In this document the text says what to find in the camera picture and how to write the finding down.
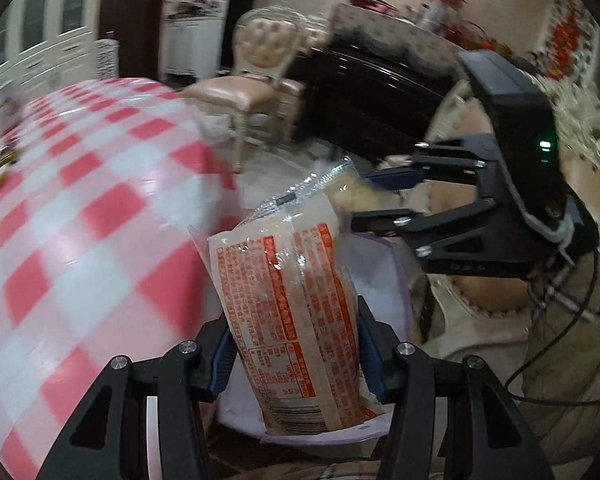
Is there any white plastic basket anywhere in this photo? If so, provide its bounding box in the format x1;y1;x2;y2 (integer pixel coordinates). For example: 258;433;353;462
215;232;416;447

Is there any person's right forearm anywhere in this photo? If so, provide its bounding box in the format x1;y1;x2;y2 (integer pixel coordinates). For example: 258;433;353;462
522;247;600;468

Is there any small white lattice screen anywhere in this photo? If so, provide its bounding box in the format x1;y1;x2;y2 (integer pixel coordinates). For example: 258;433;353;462
94;39;119;81

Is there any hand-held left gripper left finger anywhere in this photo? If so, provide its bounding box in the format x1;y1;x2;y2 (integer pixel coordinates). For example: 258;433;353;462
34;312;236;480

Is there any red box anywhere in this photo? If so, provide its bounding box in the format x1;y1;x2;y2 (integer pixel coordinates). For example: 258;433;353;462
344;0;397;14

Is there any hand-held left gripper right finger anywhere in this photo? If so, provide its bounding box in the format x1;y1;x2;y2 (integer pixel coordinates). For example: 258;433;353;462
356;296;556;480

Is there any round table red checked cloth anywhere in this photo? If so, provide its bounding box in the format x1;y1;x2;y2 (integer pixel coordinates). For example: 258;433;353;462
0;77;246;480

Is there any red gift basket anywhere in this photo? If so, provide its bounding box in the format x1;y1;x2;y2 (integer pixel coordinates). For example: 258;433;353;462
450;19;512;57

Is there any beige upholstered chair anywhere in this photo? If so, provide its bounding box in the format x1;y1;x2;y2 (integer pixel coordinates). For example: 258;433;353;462
180;7;331;173

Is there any ornate beige armchair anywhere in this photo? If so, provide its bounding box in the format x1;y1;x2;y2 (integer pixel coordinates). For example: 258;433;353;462
420;77;600;356

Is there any red wall decoration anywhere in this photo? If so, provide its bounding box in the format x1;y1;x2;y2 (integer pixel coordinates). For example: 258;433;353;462
535;0;600;81

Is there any patterned piano cover cloth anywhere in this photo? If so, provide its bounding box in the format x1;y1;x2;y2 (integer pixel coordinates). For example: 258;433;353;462
330;2;461;66

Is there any orange printed snack packet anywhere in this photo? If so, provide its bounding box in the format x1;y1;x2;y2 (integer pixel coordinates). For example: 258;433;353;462
187;157;388;436

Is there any black piano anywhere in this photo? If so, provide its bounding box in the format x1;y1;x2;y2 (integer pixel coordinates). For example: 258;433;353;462
287;35;476;161

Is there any white glass-door cabinet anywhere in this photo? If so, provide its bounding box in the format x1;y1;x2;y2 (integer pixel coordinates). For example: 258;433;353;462
0;0;101;91

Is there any white low cabinet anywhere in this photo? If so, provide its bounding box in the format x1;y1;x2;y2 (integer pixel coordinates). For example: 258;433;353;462
162;15;226;78

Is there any black cable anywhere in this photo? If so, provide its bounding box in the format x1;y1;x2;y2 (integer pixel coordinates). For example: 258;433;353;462
505;245;600;406

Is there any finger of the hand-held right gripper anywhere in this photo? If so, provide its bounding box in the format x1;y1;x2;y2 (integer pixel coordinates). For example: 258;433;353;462
351;195;498;262
361;134;501;191

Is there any dark wooden door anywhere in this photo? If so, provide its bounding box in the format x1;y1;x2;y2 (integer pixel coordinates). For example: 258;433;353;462
97;0;168;81

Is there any small clear glass object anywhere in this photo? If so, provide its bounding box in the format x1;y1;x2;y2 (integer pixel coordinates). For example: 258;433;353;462
0;85;27;132

